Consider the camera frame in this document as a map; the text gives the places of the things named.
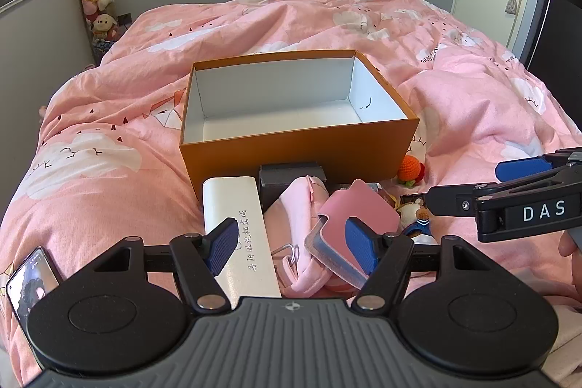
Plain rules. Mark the white dog plush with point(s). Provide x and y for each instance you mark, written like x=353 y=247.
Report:
x=409 y=213

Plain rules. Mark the orange crochet toy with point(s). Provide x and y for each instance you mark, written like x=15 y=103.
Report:
x=409 y=167

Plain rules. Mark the orange cardboard box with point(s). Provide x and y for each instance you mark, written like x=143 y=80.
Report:
x=295 y=151

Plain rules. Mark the pink card case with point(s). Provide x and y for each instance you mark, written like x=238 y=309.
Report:
x=359 y=199

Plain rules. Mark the small hanging pouch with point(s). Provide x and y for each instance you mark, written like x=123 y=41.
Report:
x=510 y=5

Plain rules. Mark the smartphone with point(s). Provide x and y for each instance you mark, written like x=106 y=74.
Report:
x=32 y=283

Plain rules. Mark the pink fabric pouch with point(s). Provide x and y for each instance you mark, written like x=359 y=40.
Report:
x=291 y=210

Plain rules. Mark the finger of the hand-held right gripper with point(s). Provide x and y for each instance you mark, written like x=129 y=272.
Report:
x=523 y=169
x=450 y=200

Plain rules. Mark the person's right hand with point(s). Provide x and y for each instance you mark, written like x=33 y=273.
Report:
x=567 y=246

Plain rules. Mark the dark wall outlet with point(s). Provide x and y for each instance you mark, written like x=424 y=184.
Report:
x=124 y=19

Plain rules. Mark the pink printed blanket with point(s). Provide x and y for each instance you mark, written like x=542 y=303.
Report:
x=136 y=97

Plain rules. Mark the long white box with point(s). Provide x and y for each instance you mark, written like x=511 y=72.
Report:
x=245 y=206

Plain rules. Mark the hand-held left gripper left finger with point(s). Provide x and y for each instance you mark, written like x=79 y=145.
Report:
x=223 y=245

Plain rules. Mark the dark grey box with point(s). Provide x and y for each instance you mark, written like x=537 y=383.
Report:
x=277 y=183

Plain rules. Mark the silver card box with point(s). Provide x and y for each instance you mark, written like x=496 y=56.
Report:
x=386 y=197

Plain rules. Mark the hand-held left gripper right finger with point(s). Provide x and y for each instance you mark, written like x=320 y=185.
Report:
x=359 y=245

